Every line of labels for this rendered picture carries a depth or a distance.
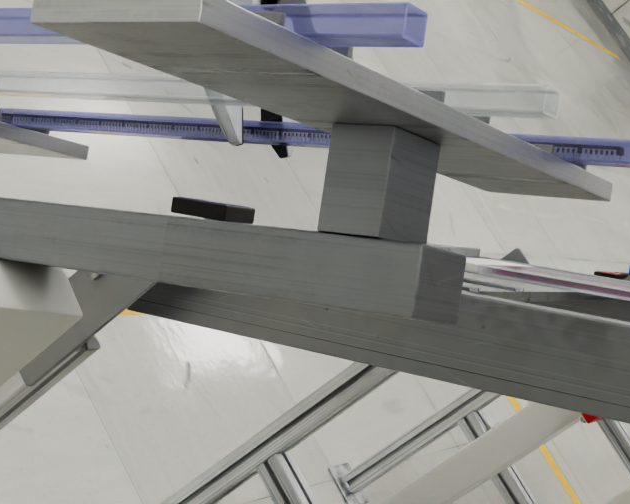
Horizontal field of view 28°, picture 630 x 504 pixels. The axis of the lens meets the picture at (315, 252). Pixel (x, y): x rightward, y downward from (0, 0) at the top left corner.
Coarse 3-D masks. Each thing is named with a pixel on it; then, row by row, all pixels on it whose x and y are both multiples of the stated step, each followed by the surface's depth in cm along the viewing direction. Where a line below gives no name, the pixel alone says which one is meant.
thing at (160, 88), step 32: (32, 96) 64; (64, 96) 63; (96, 96) 61; (128, 96) 60; (160, 96) 58; (192, 96) 57; (224, 96) 56; (448, 96) 50; (480, 96) 49; (512, 96) 48; (544, 96) 48
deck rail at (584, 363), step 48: (192, 288) 96; (288, 336) 91; (336, 336) 89; (384, 336) 88; (432, 336) 86; (480, 336) 84; (528, 336) 82; (576, 336) 81; (624, 336) 79; (480, 384) 84; (528, 384) 82; (576, 384) 81; (624, 384) 79
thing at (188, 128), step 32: (32, 128) 79; (64, 128) 77; (96, 128) 75; (128, 128) 74; (160, 128) 73; (192, 128) 71; (256, 128) 69; (288, 128) 68; (576, 160) 59; (608, 160) 58
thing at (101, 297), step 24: (72, 288) 96; (96, 288) 95; (120, 288) 94; (144, 288) 92; (96, 312) 95; (120, 312) 94; (72, 336) 96; (48, 360) 97; (288, 456) 175; (264, 480) 174; (288, 480) 172
